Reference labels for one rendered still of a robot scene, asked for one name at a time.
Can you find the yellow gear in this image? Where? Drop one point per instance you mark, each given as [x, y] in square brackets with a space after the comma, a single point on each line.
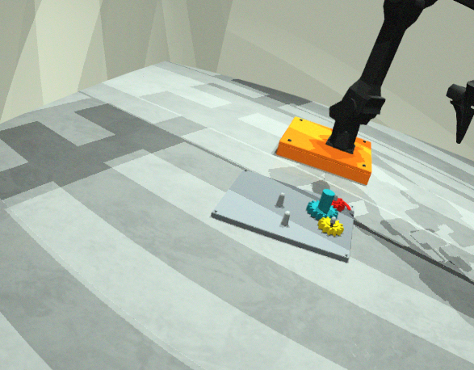
[330, 228]

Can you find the teal gear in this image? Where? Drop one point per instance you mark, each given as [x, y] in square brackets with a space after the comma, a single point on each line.
[323, 208]

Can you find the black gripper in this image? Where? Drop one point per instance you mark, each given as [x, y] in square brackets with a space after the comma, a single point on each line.
[464, 112]

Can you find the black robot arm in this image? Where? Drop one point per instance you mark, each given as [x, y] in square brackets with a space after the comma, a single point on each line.
[363, 101]

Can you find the red gear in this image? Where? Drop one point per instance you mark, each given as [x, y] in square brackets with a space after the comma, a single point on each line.
[338, 204]

